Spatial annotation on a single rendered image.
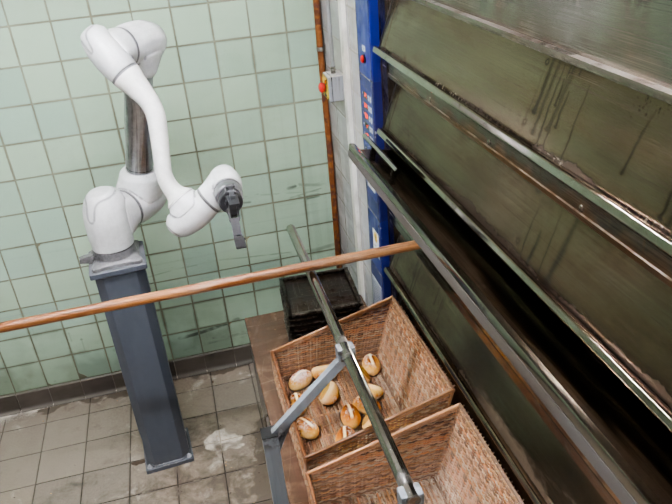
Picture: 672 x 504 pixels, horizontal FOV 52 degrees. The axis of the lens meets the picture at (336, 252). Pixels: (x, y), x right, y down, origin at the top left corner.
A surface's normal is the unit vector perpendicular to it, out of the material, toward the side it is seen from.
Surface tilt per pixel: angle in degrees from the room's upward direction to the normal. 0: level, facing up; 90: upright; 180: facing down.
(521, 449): 70
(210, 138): 90
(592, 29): 90
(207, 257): 90
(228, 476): 0
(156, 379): 90
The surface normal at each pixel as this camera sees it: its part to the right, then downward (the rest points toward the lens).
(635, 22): -0.97, 0.18
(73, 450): -0.07, -0.87
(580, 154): -0.94, -0.12
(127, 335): 0.32, 0.44
